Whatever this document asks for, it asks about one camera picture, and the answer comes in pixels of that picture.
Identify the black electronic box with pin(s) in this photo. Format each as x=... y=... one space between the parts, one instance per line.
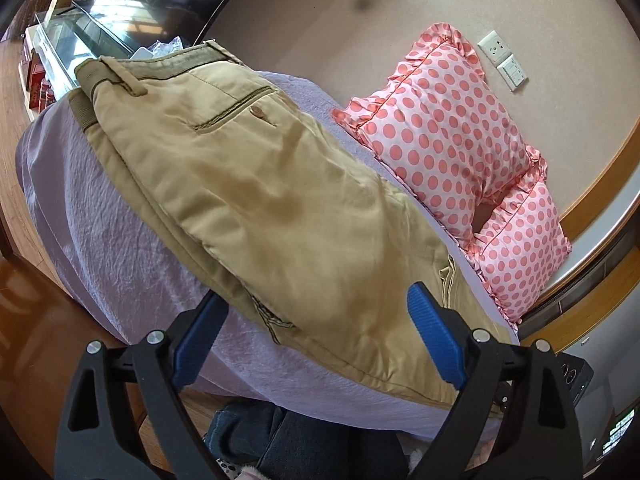
x=577 y=374

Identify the small pink polka-dot pillow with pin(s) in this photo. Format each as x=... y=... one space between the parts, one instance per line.
x=521 y=245

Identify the glass tv cabinet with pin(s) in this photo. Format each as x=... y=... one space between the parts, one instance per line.
x=68 y=38

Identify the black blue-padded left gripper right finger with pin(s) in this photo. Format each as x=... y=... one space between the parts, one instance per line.
x=514 y=416

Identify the lavender bed sheet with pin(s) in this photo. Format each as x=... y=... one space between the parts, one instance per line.
x=126 y=278

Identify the white wall switch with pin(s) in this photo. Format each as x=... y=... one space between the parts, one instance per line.
x=512 y=73

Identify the white wall socket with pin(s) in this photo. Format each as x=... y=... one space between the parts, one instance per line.
x=494 y=47

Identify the large pink polka-dot pillow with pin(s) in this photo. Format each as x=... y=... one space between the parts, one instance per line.
x=439 y=128

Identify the khaki pants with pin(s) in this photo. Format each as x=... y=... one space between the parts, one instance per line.
x=264 y=206

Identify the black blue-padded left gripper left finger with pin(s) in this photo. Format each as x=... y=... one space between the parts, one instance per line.
x=98 y=437

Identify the wooden door frame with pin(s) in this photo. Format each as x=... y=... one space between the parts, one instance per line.
x=601 y=272

